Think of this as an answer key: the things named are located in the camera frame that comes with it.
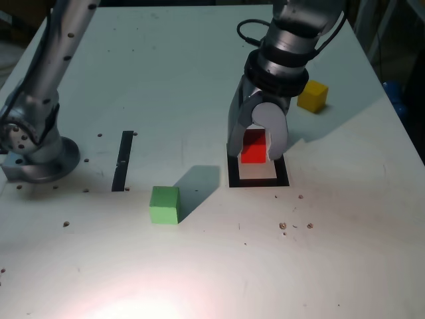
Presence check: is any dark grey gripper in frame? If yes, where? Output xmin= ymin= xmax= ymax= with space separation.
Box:
xmin=226 ymin=76 xmax=290 ymax=161

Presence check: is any red cube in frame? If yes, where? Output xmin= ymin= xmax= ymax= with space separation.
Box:
xmin=240 ymin=129 xmax=269 ymax=164

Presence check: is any yellow cube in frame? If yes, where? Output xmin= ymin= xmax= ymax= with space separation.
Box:
xmin=296 ymin=79 xmax=329 ymax=114

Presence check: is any green cube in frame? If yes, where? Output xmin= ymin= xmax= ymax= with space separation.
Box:
xmin=149 ymin=185 xmax=181 ymax=225

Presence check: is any black tape square outline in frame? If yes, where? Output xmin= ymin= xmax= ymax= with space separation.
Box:
xmin=226 ymin=142 xmax=290 ymax=189

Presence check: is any black tape strip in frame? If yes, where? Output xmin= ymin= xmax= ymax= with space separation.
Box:
xmin=111 ymin=130 xmax=134 ymax=193

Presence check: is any blue plastic object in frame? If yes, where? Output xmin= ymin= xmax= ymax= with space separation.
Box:
xmin=381 ymin=79 xmax=408 ymax=117

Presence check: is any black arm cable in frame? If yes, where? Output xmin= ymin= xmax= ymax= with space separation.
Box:
xmin=310 ymin=9 xmax=347 ymax=60
xmin=236 ymin=19 xmax=270 ymax=47

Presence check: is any grey metal frame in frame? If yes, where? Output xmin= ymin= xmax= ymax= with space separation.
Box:
xmin=352 ymin=0 xmax=399 ymax=63

